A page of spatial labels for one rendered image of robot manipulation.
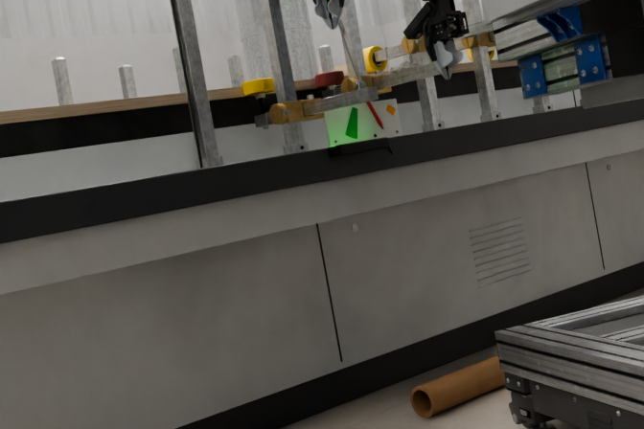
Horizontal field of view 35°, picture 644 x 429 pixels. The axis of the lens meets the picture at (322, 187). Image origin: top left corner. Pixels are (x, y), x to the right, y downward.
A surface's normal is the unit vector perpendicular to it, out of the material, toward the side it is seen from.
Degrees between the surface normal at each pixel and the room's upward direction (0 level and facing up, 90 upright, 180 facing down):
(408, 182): 90
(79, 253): 90
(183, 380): 90
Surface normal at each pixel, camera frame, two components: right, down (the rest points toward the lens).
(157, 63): 0.72, -0.11
